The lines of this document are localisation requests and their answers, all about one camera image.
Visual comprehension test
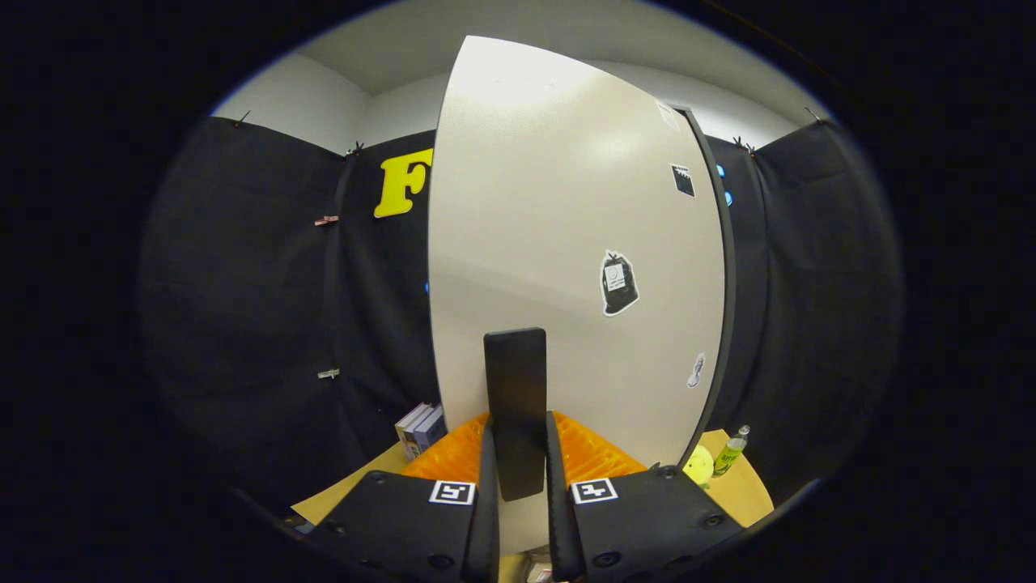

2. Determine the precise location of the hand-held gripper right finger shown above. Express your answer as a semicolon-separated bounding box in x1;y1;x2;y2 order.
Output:
544;410;744;583

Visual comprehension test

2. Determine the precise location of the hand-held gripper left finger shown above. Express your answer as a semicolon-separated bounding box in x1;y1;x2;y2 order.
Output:
306;411;503;583

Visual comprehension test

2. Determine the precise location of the yellow green plush toy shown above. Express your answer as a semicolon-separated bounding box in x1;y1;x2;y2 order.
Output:
684;444;715;489

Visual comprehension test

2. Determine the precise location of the white book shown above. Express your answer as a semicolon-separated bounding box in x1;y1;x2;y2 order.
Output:
395;402;431;460

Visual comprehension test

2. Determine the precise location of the green plastic bottle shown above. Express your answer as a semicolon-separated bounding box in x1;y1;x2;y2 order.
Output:
712;425;751;477

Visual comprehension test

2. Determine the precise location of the black backdrop cloth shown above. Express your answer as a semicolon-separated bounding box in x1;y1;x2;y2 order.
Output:
138;116;903;519

